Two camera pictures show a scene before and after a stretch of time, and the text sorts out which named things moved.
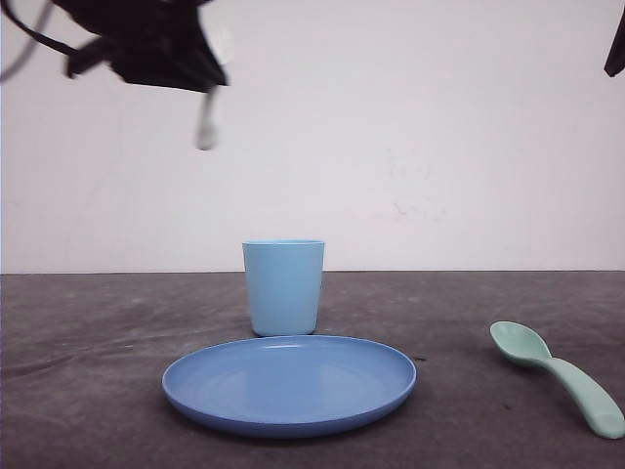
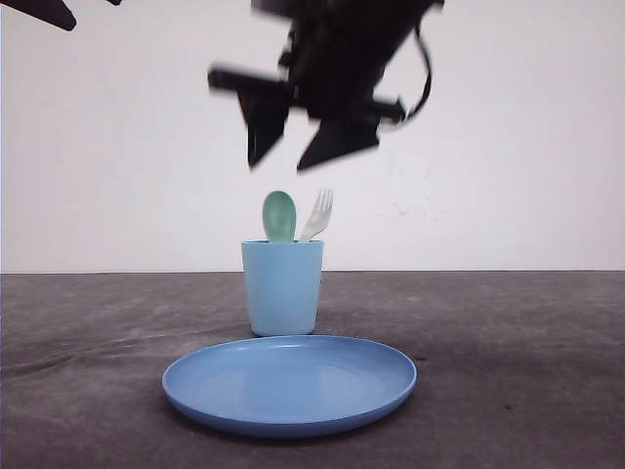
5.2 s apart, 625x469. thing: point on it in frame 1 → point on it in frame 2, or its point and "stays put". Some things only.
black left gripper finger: [614, 62] → [337, 56]
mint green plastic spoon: [523, 345] → [279, 216]
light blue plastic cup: [284, 285] stays put
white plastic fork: [207, 125] → [323, 205]
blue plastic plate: [288, 387] stays put
